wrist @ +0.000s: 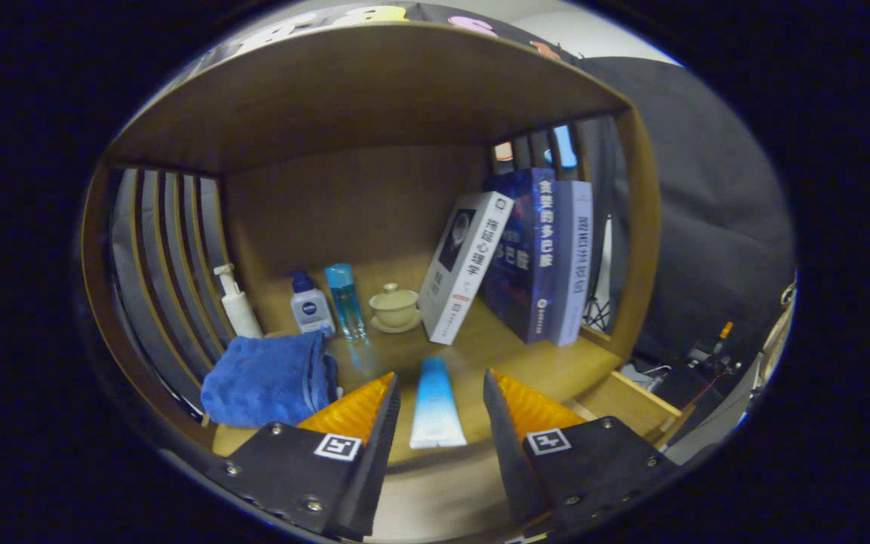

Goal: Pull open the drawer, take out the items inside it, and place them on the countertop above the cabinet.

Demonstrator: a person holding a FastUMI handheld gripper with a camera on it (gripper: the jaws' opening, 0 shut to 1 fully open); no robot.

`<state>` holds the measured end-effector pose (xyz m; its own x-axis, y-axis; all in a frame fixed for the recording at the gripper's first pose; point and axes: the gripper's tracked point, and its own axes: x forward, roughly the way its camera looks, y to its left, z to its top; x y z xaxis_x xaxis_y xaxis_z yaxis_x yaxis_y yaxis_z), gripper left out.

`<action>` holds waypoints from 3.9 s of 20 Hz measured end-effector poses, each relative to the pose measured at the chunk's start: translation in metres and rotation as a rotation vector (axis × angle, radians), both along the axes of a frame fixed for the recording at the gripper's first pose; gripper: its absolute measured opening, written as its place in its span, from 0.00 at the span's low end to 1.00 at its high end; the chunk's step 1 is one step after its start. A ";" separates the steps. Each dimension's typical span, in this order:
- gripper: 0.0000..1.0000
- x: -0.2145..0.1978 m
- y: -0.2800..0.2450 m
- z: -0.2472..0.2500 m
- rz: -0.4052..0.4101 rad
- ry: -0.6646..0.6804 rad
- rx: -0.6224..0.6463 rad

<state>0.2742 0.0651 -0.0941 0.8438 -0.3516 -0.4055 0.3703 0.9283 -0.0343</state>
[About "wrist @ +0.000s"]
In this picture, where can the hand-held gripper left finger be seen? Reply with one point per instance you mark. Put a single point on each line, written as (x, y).
(371, 461)

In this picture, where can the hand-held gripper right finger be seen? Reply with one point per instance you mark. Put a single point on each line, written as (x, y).
(510, 453)

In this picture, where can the blue white cosmetic tube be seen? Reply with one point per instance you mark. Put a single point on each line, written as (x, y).
(435, 404)

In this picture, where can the wooden drawer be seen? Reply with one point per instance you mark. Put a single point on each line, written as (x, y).
(624, 400)

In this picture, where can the wooden countertop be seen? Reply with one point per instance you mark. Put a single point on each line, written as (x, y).
(480, 355)

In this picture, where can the wooden cabinet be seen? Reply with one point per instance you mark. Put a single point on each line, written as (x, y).
(344, 204)

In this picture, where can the blue folded towel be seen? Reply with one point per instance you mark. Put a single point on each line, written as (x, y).
(261, 378)

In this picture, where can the beige lidded tea cup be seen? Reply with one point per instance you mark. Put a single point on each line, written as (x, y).
(394, 306)

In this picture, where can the clear blue bottle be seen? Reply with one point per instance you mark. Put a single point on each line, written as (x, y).
(344, 302)

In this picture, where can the white lotion bottle blue cap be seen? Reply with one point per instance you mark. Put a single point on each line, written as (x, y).
(312, 310)

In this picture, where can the black light stand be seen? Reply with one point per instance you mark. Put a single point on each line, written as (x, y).
(595, 313)

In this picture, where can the white book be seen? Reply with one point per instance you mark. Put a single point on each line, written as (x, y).
(465, 264)

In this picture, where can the white pump bottle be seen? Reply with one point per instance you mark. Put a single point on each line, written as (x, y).
(242, 313)

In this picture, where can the dark blue book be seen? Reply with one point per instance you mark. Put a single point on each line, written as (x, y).
(526, 257)

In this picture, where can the lavender book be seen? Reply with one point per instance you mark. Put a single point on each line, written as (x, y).
(572, 257)

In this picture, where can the beige fabric item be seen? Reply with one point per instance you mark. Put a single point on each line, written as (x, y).
(778, 332)

